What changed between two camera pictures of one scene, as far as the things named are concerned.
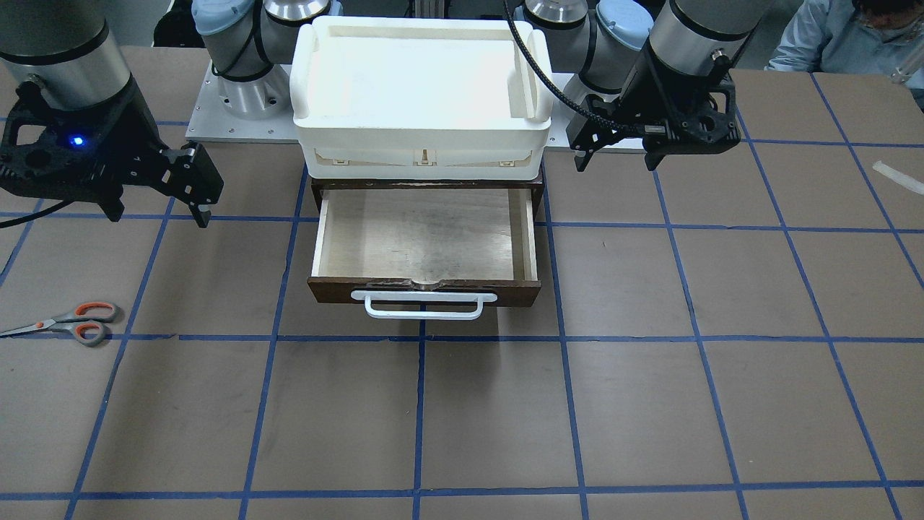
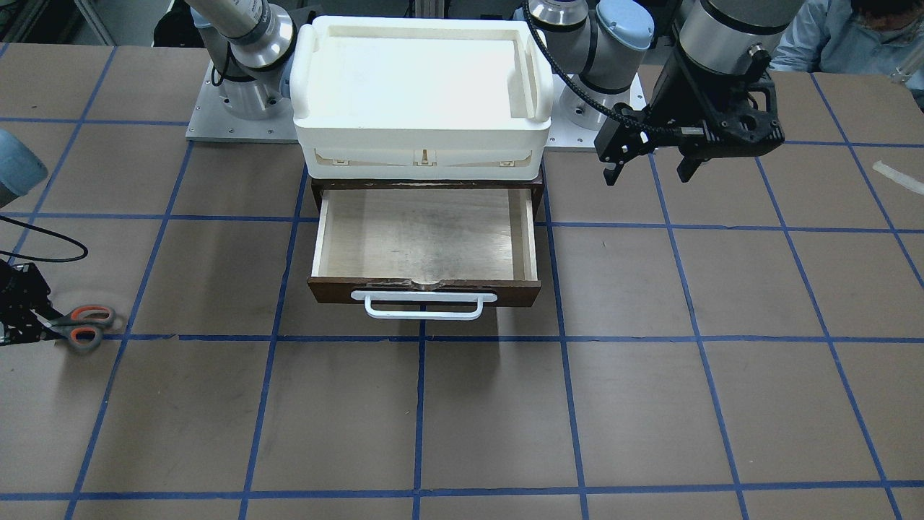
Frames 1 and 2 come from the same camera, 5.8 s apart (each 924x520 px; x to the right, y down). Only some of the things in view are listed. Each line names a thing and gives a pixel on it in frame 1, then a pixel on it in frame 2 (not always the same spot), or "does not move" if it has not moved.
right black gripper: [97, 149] to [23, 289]
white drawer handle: [403, 296] does not move
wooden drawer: [433, 240] does not move
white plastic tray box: [419, 98] does not move
